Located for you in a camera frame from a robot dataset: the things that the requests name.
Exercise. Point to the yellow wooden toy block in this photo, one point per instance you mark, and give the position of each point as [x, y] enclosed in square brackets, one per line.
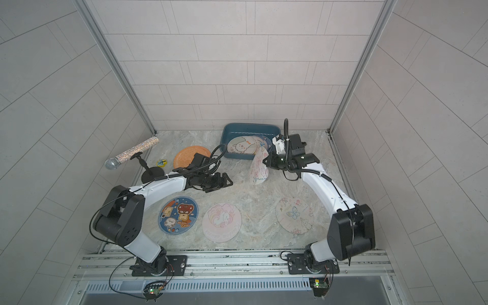
[161, 163]

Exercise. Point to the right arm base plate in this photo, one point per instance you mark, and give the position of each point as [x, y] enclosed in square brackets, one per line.
[305, 264]

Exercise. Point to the white butterfly bow coaster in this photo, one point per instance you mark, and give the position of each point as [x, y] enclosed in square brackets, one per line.
[259, 171]

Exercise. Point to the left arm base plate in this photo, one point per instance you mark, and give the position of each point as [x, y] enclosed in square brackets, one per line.
[163, 266]

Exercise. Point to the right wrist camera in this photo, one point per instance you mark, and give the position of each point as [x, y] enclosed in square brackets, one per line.
[279, 145]

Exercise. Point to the white alpaca coaster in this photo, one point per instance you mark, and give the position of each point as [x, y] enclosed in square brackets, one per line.
[244, 145]

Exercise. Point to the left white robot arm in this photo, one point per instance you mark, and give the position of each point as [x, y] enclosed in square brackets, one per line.
[120, 218]

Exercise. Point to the glitter microphone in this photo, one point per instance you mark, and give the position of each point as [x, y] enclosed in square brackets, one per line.
[114, 162]

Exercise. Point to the pink unicorn coaster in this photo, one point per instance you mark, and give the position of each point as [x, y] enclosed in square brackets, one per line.
[222, 222]

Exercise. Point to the right small circuit board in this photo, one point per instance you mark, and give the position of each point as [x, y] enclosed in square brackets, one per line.
[320, 286]

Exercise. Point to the teal plastic storage box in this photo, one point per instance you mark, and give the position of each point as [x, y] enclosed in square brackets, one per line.
[264, 131]

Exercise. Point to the small circuit board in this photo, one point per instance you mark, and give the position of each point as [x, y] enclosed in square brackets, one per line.
[320, 286]
[152, 291]

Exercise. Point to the blue cartoon characters coaster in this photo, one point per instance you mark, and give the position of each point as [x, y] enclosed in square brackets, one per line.
[178, 216]

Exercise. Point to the left small circuit board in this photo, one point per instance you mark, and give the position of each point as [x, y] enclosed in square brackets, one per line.
[152, 291]

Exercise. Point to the aluminium frame rail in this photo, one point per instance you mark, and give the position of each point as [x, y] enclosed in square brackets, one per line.
[369, 276]

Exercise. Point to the white blue butterfly coaster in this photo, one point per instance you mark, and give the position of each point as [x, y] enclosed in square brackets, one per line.
[294, 215]

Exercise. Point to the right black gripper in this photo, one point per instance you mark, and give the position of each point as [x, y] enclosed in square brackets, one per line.
[273, 163]

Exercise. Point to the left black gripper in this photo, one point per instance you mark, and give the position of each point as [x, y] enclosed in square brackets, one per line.
[218, 184]

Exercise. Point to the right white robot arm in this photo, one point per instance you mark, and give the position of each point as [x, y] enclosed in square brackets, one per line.
[351, 230]

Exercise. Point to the orange round coaster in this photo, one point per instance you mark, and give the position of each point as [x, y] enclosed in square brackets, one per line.
[186, 156]

